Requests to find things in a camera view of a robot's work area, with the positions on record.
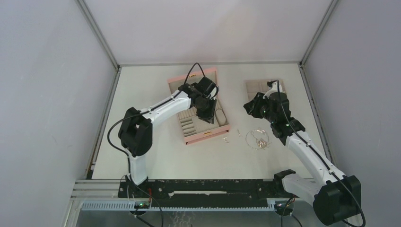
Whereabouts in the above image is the black camera cable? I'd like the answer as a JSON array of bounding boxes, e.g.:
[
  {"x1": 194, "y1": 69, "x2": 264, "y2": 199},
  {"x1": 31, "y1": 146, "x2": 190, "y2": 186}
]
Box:
[
  {"x1": 107, "y1": 62, "x2": 219, "y2": 176},
  {"x1": 267, "y1": 80, "x2": 366, "y2": 227}
]

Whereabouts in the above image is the beige divided tray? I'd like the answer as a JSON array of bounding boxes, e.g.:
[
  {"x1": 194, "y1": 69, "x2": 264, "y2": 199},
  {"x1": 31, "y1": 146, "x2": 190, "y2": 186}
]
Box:
[{"x1": 244, "y1": 79, "x2": 286, "y2": 102}]

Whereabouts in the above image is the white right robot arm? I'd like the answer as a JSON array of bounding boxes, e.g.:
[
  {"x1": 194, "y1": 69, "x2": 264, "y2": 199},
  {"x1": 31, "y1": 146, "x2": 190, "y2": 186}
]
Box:
[{"x1": 243, "y1": 92, "x2": 366, "y2": 226}]

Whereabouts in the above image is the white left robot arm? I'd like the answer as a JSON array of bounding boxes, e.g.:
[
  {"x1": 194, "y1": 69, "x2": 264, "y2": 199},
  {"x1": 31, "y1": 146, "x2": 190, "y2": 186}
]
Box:
[{"x1": 118, "y1": 77, "x2": 219, "y2": 197}]

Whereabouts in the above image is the beige oval watch pillow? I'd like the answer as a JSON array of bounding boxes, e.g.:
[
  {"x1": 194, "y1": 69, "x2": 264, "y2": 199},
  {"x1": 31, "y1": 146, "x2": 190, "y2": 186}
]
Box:
[{"x1": 215, "y1": 109, "x2": 227, "y2": 126}]

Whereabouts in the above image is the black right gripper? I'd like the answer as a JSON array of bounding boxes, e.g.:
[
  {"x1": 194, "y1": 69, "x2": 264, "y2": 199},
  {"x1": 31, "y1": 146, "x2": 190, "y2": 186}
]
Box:
[{"x1": 243, "y1": 92, "x2": 276, "y2": 123}]

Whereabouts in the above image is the black left camera cable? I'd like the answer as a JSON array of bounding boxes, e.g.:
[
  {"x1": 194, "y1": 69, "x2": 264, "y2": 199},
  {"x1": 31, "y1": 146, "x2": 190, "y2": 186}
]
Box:
[{"x1": 107, "y1": 62, "x2": 219, "y2": 176}]

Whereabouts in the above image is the black right camera cable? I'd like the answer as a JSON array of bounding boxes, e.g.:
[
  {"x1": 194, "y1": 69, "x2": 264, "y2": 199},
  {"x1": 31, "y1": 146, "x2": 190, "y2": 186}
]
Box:
[{"x1": 267, "y1": 80, "x2": 366, "y2": 227}]

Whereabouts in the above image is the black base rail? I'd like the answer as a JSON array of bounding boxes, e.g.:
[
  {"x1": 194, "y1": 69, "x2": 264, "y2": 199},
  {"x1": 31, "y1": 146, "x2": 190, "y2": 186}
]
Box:
[{"x1": 117, "y1": 179, "x2": 292, "y2": 199}]

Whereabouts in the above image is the white slotted cable duct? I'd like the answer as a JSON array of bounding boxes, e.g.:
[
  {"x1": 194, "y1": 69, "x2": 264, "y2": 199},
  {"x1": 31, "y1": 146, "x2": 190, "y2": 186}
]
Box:
[{"x1": 80, "y1": 200, "x2": 276, "y2": 212}]

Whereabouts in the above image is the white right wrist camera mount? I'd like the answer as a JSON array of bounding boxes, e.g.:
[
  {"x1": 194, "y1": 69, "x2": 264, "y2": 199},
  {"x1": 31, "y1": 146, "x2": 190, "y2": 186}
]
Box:
[{"x1": 263, "y1": 80, "x2": 283, "y2": 99}]

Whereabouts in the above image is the silver hoop necklace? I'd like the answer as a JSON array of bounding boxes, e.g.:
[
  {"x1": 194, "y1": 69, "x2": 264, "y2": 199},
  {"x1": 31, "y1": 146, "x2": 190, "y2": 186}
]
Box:
[{"x1": 245, "y1": 128, "x2": 270, "y2": 150}]

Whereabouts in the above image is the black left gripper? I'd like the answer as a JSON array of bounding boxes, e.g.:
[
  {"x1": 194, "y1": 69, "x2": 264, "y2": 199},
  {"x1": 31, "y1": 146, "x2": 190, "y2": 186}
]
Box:
[{"x1": 194, "y1": 96, "x2": 217, "y2": 124}]

